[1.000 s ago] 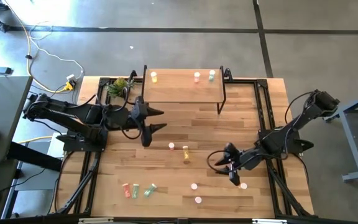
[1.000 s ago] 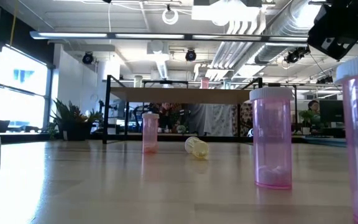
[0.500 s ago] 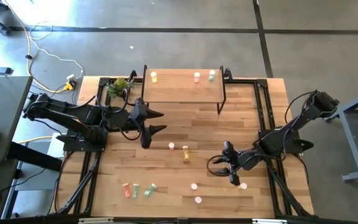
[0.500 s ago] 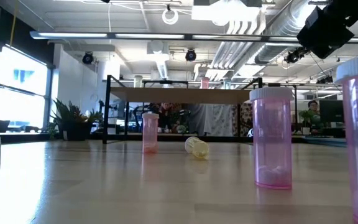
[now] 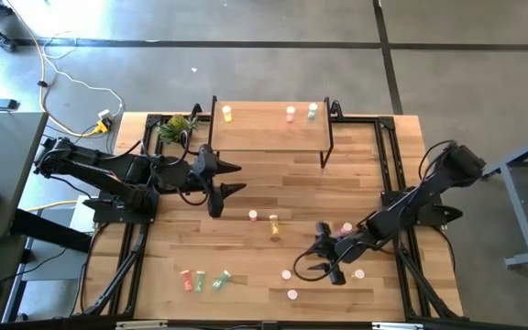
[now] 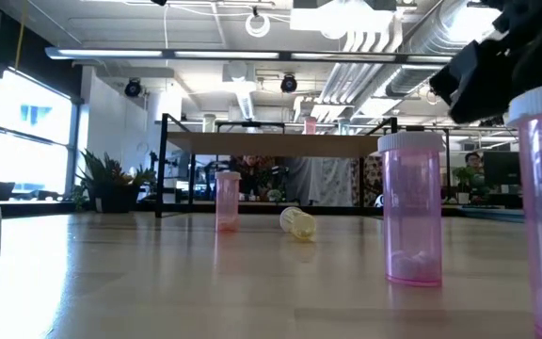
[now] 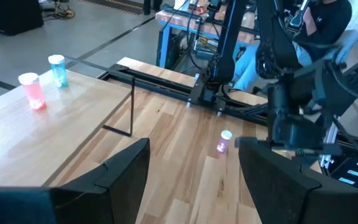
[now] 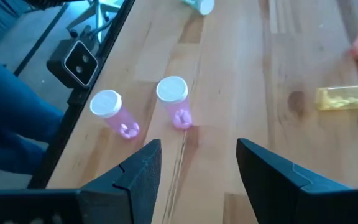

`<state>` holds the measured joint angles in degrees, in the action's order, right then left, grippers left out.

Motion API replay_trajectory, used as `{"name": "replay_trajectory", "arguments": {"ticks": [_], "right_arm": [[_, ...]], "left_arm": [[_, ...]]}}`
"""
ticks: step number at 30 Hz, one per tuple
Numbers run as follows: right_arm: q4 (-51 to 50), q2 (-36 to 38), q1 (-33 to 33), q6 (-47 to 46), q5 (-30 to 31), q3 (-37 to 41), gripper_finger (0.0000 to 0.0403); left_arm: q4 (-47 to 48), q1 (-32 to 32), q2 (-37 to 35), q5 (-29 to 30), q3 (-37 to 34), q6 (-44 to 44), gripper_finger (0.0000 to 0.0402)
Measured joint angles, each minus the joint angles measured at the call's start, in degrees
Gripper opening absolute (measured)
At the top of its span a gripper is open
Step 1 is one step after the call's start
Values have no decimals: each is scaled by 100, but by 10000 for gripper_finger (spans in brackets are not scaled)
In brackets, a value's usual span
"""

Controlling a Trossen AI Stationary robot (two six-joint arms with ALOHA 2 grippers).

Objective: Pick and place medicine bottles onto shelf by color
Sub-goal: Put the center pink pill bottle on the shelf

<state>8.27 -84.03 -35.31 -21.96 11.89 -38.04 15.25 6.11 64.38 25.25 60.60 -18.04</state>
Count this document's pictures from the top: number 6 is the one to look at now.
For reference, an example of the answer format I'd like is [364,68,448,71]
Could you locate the wooden shelf black metal frame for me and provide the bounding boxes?
[154,112,400,220]

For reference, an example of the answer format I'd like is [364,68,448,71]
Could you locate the white patterned hanging cloth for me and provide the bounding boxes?
[311,157,355,207]

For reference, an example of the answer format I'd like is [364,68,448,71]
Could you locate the black computer monitor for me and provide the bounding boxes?
[482,150,522,187]

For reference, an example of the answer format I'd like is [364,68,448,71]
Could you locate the small green potted plant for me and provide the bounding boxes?
[452,166,478,205]

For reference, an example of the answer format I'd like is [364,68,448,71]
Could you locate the silver ventilation duct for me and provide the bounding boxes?
[383,0,505,98]

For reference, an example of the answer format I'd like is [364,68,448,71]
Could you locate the black aluminium rig frame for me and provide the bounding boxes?
[0,200,526,223]

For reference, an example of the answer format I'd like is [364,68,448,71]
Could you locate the green plant in dark pot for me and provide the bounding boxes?
[73,149,158,214]

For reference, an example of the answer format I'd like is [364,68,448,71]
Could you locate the long ceiling light bar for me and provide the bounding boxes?
[43,45,458,66]

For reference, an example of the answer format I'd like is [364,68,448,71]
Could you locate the white coiled cable ring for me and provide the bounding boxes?
[245,11,272,39]

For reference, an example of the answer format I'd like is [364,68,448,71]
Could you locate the large window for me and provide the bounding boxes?
[0,69,82,202]

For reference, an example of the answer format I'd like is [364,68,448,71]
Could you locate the grey hanging cloth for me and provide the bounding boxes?
[282,156,317,206]

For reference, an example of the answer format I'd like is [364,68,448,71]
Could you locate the person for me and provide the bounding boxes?
[462,151,487,199]

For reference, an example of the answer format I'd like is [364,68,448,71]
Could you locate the white ceiling pipes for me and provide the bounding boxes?
[315,13,407,119]

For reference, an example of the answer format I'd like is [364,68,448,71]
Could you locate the black ceiling spotlight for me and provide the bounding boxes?
[279,73,298,94]
[123,78,143,99]

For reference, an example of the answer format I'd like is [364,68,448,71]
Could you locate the white ceiling unit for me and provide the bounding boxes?
[289,0,397,41]

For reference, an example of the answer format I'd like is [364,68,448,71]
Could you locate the floral patterned hanging cloth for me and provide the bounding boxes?
[362,155,379,206]

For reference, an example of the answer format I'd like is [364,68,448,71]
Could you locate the red patterned hanging cloth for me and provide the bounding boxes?
[226,154,277,202]

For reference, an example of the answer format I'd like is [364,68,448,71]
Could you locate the pale yellow medicine bottle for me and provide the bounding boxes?
[279,205,318,242]

